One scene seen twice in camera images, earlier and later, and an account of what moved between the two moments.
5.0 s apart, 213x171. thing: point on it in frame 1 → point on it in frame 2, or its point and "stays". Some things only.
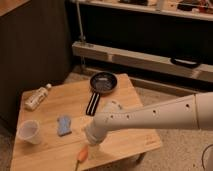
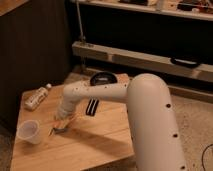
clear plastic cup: [29, 130] stays
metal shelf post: [82, 36] stays
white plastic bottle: [32, 98] stays
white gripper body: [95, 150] → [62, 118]
